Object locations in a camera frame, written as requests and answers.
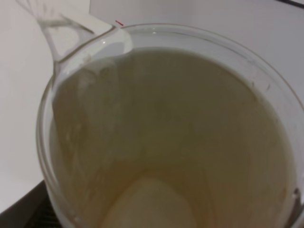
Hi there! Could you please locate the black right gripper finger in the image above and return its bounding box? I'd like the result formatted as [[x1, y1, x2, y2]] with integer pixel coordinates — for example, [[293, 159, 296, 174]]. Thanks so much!
[[0, 181, 59, 228]]

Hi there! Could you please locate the blue-sleeved clear cup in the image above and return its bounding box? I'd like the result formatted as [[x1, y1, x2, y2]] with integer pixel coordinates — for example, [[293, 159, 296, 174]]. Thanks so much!
[[19, 0, 304, 228]]

